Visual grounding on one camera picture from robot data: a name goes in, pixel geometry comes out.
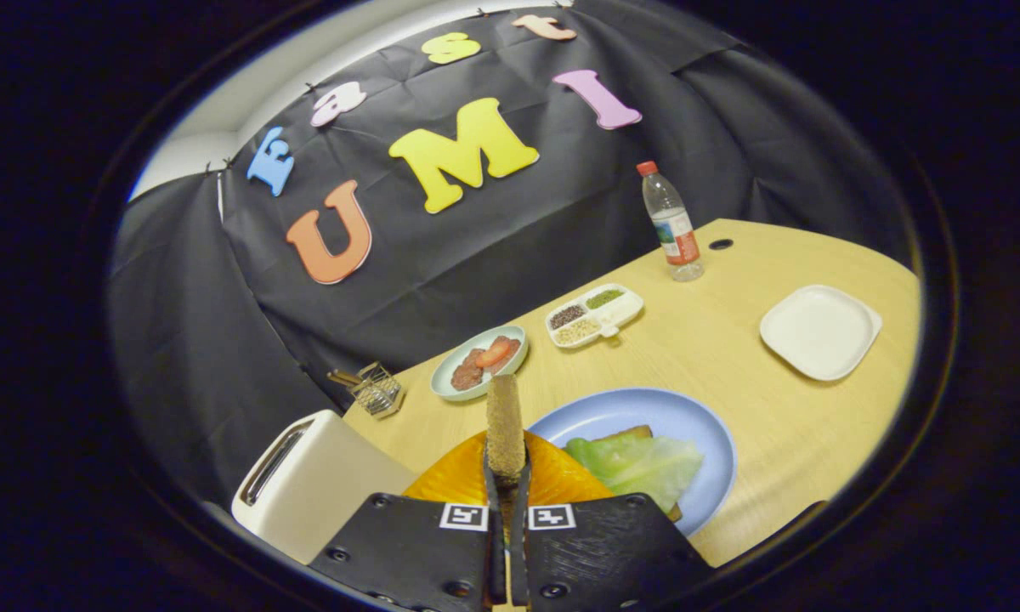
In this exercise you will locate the brown wooden sticks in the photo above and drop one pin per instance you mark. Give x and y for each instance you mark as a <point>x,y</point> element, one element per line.
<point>340,376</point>

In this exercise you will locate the red tomato slice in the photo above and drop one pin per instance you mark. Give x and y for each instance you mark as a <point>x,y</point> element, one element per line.
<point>495,354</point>

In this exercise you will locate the blue round plate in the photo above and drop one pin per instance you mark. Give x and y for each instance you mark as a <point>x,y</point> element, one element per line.
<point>637,412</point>

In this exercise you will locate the pale green round plate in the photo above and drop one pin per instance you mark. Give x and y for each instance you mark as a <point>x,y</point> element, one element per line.
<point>446,387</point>

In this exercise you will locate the square bread slice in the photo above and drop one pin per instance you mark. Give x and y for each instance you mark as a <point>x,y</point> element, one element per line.
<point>629,433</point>

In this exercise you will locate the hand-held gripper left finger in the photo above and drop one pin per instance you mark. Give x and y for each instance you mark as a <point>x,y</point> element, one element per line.
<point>496,544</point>

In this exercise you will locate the white toaster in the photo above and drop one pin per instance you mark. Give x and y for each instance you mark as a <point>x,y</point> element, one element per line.
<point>331,484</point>

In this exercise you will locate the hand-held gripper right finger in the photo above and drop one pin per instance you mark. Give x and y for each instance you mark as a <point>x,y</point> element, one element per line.
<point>518,544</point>

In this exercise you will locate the white square plate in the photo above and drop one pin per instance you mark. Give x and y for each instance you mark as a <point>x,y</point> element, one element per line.
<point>820,331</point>

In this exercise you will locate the brown toast bread slice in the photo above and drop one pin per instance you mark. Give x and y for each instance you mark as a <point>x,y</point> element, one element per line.
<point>505,425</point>

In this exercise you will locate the white divided seasoning dish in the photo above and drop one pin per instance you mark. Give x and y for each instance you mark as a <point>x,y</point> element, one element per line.
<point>595,314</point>

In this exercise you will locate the clear plastic water bottle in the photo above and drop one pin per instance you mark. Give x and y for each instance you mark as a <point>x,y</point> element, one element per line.
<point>673,225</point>

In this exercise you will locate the green lettuce leaf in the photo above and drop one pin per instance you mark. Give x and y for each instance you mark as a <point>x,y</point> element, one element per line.
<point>637,467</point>

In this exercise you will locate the brown meat slice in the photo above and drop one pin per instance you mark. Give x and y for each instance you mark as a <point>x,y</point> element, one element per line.
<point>466,374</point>
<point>510,350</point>

